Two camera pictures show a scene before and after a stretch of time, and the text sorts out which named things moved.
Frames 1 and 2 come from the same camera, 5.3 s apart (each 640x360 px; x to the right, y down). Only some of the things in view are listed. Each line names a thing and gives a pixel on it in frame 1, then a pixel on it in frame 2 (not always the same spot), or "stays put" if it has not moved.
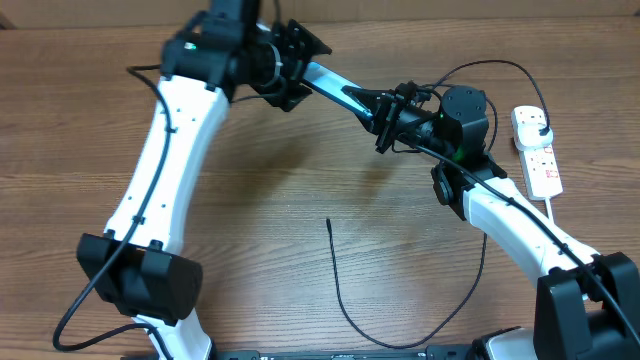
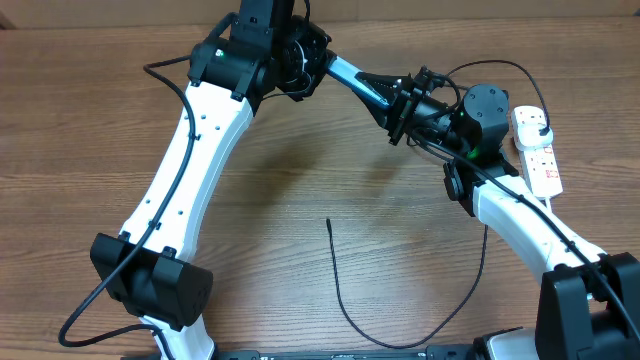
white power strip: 541,175 stays put
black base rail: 430,353 stays put
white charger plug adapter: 528,137 stays put
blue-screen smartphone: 330,84 → 346,72
